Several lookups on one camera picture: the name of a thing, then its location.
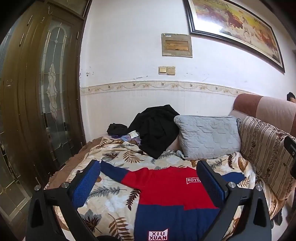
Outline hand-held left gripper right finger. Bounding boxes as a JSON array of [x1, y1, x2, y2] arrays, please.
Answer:
[[196, 160, 272, 241]]

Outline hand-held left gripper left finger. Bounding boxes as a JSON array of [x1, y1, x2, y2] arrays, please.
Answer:
[[25, 159, 102, 241]]

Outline red and blue sweater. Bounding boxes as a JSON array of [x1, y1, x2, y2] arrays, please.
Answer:
[[100, 160, 246, 241]]

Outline brown frilled bed cover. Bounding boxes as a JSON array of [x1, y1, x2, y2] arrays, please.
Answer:
[[44, 136, 104, 232]]

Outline striped floral sofa cushion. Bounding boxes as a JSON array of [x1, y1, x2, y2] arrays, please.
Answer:
[[238, 115, 296, 210]]

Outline leaf print fleece blanket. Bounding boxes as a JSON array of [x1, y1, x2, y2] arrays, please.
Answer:
[[54, 137, 257, 241]]

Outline grey quilted pillow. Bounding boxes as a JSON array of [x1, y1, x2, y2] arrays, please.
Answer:
[[173, 115, 242, 161]]

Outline brown and pink sofa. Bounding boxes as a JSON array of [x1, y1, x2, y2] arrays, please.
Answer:
[[228, 93, 296, 142]]

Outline small black cloth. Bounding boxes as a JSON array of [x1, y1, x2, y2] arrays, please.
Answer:
[[107, 123, 129, 136]]

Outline purple cloth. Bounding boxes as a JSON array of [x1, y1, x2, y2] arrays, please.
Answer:
[[111, 134, 142, 146]]

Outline black clothing pile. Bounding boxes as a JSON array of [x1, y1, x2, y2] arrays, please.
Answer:
[[128, 104, 181, 160]]

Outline wooden door with glass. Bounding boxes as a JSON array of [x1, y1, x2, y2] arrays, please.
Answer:
[[0, 0, 93, 237]]

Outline large framed painting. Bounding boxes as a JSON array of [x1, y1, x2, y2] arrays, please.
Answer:
[[183, 0, 285, 74]]

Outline gold framed wall panel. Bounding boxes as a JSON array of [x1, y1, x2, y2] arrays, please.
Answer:
[[161, 33, 193, 57]]

